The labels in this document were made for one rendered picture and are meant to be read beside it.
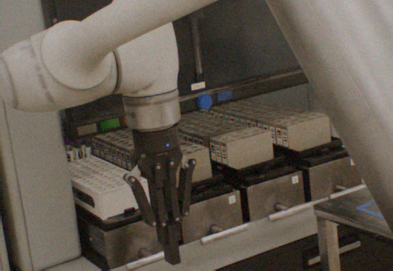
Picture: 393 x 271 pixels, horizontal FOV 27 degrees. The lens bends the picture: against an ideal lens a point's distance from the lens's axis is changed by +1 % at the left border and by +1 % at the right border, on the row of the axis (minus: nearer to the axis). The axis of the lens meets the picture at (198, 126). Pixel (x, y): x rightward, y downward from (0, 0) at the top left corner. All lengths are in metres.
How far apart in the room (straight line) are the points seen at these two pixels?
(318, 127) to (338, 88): 1.11
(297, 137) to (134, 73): 0.59
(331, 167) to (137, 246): 0.46
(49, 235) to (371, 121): 0.96
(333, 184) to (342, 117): 1.07
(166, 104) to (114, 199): 0.28
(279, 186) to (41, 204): 0.47
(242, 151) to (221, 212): 0.16
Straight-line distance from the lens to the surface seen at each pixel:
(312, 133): 1.74
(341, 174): 1.71
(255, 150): 1.66
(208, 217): 1.54
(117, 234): 1.45
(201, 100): 1.54
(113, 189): 1.47
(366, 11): 0.64
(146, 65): 1.22
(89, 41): 1.08
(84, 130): 1.45
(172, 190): 1.33
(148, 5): 1.03
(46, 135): 1.46
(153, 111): 1.25
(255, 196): 1.59
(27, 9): 1.42
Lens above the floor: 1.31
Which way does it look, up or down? 14 degrees down
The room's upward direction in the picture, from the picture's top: 7 degrees counter-clockwise
